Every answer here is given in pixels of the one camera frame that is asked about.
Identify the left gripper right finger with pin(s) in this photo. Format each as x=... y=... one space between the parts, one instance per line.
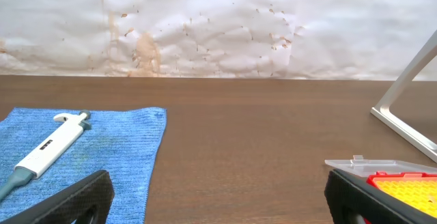
x=348 y=196

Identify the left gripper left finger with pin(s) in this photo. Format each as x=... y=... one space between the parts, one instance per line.
x=85 y=190

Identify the white pipette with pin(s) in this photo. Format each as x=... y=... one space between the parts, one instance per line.
x=51 y=149

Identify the blue cloth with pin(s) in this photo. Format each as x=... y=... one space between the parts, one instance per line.
x=119 y=142

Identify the red and yellow tip box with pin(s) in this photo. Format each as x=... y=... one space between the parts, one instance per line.
x=409 y=190

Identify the white and blue stand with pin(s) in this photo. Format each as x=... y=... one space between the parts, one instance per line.
x=403 y=80

